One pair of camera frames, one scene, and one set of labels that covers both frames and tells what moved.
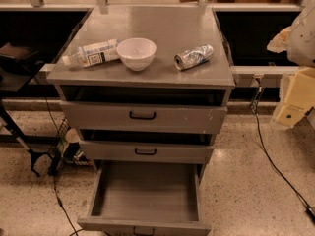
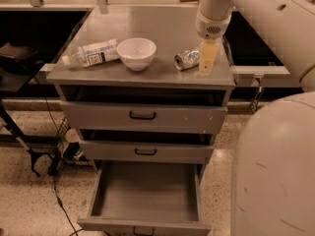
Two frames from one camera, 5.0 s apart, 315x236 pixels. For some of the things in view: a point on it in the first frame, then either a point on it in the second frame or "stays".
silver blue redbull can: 194,56 stays
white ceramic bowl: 137,53 stays
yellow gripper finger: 300,96 → 211,30
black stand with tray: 19,65 stays
